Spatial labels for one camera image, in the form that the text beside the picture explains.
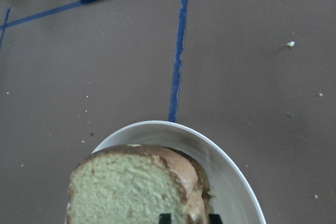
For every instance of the white round plate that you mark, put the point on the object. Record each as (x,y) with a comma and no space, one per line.
(231,195)

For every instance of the bread slice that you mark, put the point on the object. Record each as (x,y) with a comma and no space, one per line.
(136,183)

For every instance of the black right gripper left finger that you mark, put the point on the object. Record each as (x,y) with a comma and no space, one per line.
(164,218)

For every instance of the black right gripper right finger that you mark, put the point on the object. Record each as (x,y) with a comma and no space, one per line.
(215,219)

